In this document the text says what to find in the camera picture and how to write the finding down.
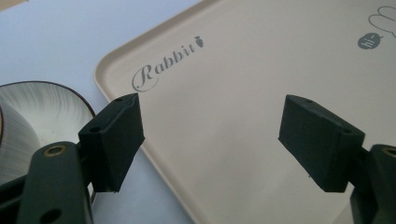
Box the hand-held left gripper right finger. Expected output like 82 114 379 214
277 94 366 193

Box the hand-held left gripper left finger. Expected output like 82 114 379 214
78 92 146 194

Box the beige printed tray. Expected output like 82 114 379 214
93 0 396 224

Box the grey streaked ceramic bowl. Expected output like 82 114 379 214
0 80 97 203

